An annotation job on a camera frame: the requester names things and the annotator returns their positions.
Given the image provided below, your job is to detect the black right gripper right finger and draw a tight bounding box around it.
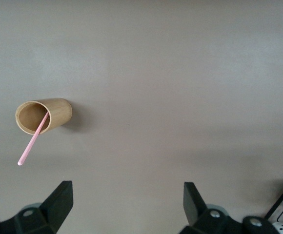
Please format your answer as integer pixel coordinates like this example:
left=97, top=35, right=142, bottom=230
left=179, top=182, right=279, bottom=234

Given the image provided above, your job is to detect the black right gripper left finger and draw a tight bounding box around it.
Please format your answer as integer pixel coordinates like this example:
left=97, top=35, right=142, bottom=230
left=0, top=180, right=74, bottom=234

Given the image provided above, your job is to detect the pink straw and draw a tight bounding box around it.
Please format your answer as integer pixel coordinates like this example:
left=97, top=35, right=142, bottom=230
left=17, top=111, right=50, bottom=167

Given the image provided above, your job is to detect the bamboo cup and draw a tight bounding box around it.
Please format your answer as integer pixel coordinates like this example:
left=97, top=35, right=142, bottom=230
left=15, top=97, right=73, bottom=135

